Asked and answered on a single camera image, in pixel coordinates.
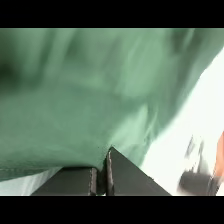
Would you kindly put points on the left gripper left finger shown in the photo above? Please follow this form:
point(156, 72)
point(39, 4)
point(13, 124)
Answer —
point(71, 183)

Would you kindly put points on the green shirt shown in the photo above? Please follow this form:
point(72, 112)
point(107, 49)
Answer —
point(83, 110)

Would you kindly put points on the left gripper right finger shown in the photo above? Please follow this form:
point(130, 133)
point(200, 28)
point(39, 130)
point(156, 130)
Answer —
point(130, 178)

